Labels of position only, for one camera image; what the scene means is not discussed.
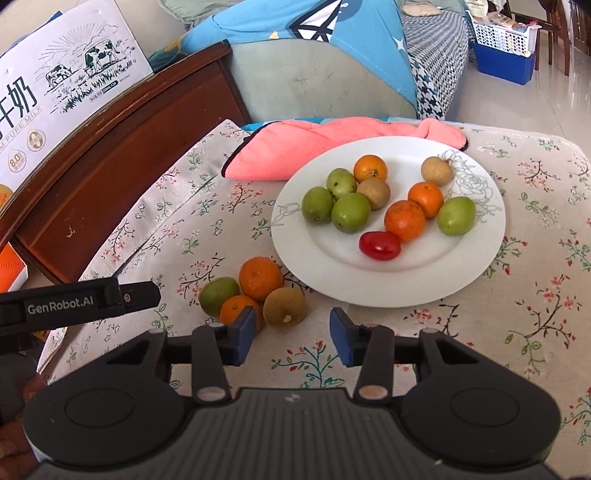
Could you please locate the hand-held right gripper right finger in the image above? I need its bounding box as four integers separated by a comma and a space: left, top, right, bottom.
329, 307, 485, 404

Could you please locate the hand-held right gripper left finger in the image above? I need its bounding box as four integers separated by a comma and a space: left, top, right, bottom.
108, 307, 257, 404

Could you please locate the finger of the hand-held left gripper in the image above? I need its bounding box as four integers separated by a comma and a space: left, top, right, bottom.
117, 281, 162, 309

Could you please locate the white plate with rose print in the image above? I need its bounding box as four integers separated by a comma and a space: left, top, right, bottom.
270, 136, 507, 308

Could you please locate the red cherry tomato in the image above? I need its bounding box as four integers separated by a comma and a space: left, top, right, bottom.
359, 231, 402, 261

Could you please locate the green jujube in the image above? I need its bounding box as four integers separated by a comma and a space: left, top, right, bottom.
437, 196, 476, 237
198, 277, 242, 318
331, 192, 372, 234
326, 168, 358, 200
302, 186, 334, 225

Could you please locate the small orange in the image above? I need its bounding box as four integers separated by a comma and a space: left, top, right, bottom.
384, 200, 426, 242
353, 154, 389, 184
239, 256, 284, 302
408, 181, 445, 220
219, 295, 265, 328

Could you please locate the small brown kiwi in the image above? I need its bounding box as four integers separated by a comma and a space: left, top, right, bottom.
356, 178, 392, 210
263, 287, 308, 327

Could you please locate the brown longan front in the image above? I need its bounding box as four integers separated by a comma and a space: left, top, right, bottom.
420, 156, 454, 187

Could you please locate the person's left hand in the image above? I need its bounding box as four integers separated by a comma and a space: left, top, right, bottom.
0, 374, 49, 467

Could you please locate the orange and white box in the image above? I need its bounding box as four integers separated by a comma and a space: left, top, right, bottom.
0, 242, 29, 294

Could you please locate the brown wooden headboard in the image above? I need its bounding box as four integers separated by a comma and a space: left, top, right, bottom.
0, 39, 252, 284

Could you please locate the floral tablecloth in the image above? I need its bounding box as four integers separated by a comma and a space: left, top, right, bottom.
36, 119, 591, 462

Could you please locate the pink towel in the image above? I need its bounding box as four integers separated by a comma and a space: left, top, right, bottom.
222, 117, 468, 182

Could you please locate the white printed milk carton box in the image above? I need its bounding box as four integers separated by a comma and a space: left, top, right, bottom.
0, 0, 154, 192

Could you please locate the grey-green sofa cushion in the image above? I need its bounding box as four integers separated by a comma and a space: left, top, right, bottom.
228, 39, 416, 123

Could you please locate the blue printed quilt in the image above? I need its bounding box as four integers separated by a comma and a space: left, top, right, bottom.
148, 0, 421, 109

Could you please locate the houndstooth sofa cover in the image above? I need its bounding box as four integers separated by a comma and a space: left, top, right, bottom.
399, 0, 476, 121

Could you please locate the blue plastic bin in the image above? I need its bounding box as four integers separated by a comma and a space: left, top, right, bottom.
472, 41, 537, 86

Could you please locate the white plastic basket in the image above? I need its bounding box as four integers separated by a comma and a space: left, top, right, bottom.
466, 7, 543, 58

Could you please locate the wooden chair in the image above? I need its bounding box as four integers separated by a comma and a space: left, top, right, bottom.
512, 0, 591, 77

